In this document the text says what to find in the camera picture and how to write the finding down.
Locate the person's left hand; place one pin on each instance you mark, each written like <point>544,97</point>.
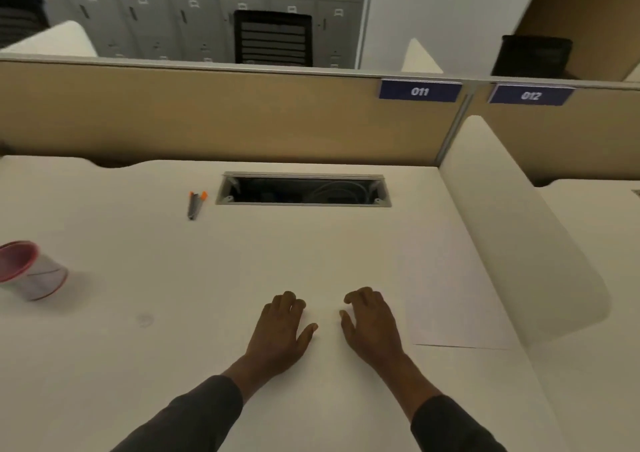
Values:
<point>277,334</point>

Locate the person's right hand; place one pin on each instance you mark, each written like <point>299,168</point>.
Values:
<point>375,329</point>

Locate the person's left thumb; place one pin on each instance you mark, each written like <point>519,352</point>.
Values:
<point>307,334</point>

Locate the person's right thumb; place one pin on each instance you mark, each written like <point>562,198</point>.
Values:
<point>346,322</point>

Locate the person's right forearm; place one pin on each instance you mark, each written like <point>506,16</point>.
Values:
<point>440,416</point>

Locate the person's left forearm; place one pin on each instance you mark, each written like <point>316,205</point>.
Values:
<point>200,409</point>

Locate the white paper sheet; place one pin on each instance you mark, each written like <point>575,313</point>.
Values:
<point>455,296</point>

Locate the grey pen with orange cap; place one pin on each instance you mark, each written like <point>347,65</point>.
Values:
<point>199,202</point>
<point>190,206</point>

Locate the white rounded side divider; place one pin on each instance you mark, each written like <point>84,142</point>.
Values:
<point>520,236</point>
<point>55,41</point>
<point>420,57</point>

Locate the beige desk partition panel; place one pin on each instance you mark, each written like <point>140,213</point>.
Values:
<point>225,114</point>
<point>565,131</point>

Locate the blue number label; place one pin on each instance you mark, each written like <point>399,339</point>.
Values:
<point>530,95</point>
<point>419,90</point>

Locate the white pen cup red rim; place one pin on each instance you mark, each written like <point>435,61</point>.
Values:
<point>32,272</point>

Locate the black mesh office chair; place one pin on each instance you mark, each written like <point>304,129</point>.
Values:
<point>20,19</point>
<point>534,56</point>
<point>273,39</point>

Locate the grey metal locker wall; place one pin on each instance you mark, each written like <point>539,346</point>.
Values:
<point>200,11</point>

